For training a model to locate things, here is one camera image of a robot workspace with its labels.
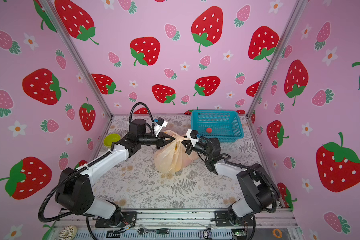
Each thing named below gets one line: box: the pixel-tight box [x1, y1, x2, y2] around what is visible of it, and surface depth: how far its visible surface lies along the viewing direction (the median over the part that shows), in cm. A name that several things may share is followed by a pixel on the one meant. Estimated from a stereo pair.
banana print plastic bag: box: [154, 130, 199, 173], surface depth 79 cm
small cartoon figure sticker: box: [199, 227, 212, 240], surface depth 69 cm
